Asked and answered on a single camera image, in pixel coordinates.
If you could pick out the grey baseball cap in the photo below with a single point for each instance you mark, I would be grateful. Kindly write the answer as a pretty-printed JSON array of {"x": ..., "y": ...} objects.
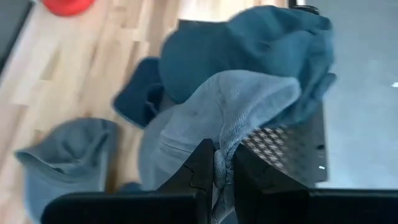
[
  {"x": 65, "y": 161},
  {"x": 217, "y": 102}
]

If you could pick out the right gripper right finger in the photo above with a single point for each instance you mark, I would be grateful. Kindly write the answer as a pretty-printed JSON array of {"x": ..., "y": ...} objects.
[{"x": 261, "y": 186}]

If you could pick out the black perforated metal rack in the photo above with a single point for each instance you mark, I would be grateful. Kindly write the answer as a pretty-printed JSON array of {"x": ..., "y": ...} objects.
[{"x": 295, "y": 152}]

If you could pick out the blue-grey baseball cap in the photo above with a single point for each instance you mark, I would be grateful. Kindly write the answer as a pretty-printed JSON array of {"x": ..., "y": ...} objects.
[{"x": 248, "y": 46}]

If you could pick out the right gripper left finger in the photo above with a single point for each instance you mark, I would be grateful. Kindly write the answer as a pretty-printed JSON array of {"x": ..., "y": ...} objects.
[{"x": 202, "y": 174}]

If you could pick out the dark blue denim cap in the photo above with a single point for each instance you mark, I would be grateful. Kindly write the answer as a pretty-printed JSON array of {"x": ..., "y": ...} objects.
[{"x": 136, "y": 93}]

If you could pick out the red desk lamp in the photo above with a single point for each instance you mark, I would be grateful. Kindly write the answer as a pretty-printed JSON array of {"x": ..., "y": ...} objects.
[{"x": 68, "y": 6}]

